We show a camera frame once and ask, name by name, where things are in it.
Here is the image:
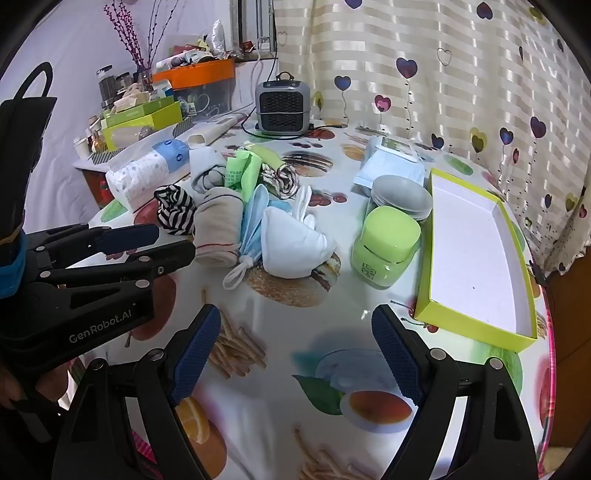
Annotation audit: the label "light blue pouch packet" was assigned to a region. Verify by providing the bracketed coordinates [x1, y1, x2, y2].
[353, 148, 426, 195]

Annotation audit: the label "purple branches in vase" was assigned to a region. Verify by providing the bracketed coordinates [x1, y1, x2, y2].
[103, 0, 182, 89]

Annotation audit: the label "green and white carton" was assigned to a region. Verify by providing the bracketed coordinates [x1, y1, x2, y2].
[367, 136, 422, 162]

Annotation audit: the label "heart print curtain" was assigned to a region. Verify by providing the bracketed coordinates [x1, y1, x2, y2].
[271, 0, 591, 274]

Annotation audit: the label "blue and white tissue pack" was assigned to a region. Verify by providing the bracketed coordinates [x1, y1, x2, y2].
[106, 140, 191, 211]

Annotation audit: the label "grey fan heater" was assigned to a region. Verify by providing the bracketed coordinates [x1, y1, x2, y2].
[255, 72, 311, 137]

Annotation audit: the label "beige rolled towel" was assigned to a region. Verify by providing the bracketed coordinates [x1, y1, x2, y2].
[192, 191, 245, 269]

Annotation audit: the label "lime green lidded jar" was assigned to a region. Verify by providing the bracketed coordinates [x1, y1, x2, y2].
[350, 206, 422, 291]

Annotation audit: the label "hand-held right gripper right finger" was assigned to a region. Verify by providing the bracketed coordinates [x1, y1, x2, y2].
[370, 304, 540, 480]

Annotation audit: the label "black cable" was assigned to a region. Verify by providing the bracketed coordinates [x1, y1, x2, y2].
[241, 108, 349, 139]

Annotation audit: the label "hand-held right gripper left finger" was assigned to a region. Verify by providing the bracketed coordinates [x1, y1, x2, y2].
[52, 304, 222, 480]

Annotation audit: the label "black and white striped sock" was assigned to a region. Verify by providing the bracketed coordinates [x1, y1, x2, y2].
[154, 184, 198, 236]

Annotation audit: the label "yellow-green cardboard box tray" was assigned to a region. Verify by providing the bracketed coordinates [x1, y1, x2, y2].
[413, 168, 539, 353]

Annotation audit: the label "blue face mask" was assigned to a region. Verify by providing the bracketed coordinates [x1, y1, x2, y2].
[223, 184, 296, 291]

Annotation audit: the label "glass jar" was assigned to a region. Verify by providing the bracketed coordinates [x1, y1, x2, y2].
[96, 65, 117, 108]

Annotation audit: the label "green checked cloth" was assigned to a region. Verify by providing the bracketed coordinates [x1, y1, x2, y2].
[225, 150, 262, 202]

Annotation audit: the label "checkered rolled cloth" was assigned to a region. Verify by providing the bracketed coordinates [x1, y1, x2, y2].
[260, 165, 299, 200]

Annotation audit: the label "white cable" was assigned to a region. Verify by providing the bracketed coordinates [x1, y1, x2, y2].
[203, 38, 278, 123]

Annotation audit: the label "white cup-shaped face mask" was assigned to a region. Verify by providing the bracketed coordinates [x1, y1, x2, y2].
[262, 206, 337, 280]

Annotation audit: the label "orange lidded storage box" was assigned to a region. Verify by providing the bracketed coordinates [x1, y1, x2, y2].
[152, 58, 236, 117]

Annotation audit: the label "yellow-green rolled cloth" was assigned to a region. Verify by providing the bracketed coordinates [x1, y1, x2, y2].
[244, 143, 283, 171]

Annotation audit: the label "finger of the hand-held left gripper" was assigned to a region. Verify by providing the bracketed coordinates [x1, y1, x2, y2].
[25, 224, 161, 269]
[41, 239, 198, 302]

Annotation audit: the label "grey and white cloth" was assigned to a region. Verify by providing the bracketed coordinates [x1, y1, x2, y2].
[189, 147, 232, 204]

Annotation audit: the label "white plastic holder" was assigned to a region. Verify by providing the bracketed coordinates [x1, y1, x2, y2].
[189, 114, 251, 149]

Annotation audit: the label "green cardboard box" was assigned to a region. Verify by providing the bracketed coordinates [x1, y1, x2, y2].
[101, 96, 184, 151]

